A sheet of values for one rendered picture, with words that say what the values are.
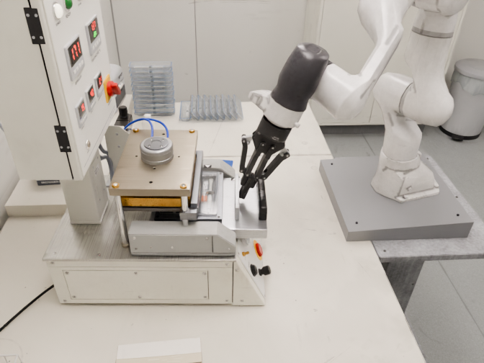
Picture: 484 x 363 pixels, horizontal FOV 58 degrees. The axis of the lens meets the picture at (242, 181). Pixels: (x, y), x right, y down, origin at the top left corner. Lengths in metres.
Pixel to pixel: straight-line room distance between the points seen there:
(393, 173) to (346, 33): 1.82
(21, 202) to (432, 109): 1.29
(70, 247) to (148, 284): 0.21
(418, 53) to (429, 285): 1.41
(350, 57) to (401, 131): 1.86
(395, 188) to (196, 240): 0.75
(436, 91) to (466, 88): 2.32
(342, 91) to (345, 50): 2.23
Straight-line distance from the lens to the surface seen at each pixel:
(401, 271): 1.82
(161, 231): 1.03
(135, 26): 3.50
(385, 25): 1.08
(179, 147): 1.12
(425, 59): 1.33
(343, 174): 1.61
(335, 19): 3.13
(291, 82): 0.95
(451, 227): 1.51
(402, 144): 1.44
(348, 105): 0.99
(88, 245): 1.14
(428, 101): 1.34
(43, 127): 0.92
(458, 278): 2.55
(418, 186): 1.56
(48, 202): 1.54
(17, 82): 0.89
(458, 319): 2.36
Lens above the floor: 1.69
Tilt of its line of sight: 36 degrees down
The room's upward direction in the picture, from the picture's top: 2 degrees clockwise
